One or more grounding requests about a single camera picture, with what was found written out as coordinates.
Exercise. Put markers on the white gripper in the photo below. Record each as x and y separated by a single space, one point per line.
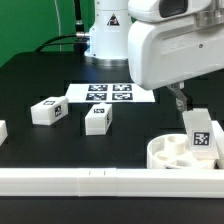
175 40

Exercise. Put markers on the white round stool seat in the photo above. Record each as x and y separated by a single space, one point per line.
172 151

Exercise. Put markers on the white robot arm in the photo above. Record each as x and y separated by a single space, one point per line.
108 36

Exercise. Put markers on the white marker sheet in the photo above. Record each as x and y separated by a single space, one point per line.
108 93

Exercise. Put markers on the white front fence bar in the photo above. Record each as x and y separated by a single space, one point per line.
84 182

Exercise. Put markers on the white left fence bar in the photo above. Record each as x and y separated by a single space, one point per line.
3 131

